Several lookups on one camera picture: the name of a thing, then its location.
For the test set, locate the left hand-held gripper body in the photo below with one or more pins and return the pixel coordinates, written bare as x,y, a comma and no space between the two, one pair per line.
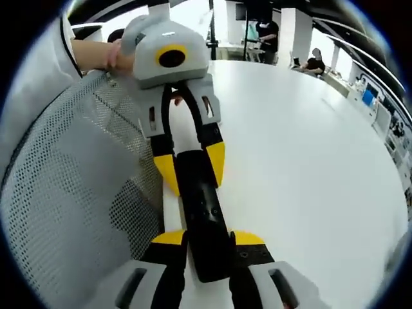
170,58

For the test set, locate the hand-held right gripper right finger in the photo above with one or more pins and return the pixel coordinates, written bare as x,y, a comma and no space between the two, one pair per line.
267,277

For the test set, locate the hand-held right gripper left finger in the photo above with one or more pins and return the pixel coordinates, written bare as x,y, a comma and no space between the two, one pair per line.
145,277

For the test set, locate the black remote control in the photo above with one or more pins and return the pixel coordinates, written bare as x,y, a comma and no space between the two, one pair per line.
202,219

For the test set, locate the person's left hand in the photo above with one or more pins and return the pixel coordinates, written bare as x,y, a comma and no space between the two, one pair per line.
120,59

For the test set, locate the black stand pole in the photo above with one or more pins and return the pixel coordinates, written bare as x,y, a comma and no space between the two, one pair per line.
211,29

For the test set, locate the grey mesh fabric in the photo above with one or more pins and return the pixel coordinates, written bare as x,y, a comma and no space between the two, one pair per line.
64,193

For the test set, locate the person's white shirt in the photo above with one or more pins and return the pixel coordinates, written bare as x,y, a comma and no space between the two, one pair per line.
32,80

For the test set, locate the blue box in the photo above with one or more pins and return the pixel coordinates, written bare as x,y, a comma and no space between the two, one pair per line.
370,96

